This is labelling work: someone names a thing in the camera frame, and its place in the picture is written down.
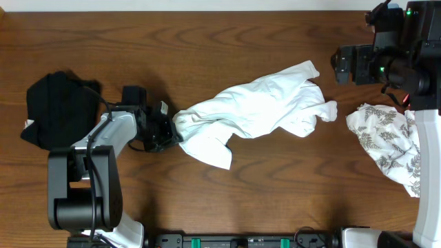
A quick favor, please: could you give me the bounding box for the white printed t-shirt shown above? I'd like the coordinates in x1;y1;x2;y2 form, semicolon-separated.
173;61;338;169

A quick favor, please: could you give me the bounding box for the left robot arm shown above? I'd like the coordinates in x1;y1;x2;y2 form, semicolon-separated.
48;86;183;248

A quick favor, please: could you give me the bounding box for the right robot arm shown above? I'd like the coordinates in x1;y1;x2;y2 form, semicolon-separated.
331;0;440;247

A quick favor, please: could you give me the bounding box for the pink garment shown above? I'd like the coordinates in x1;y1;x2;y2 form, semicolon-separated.
402;94;410;108

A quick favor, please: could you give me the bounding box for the white fern-print garment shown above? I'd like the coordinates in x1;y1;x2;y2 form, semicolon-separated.
346;103;421;198

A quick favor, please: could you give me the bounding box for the folded black garment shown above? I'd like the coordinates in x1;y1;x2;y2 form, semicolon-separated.
21;71;101;150

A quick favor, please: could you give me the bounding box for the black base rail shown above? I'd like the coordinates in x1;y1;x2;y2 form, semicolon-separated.
67;226;414;248

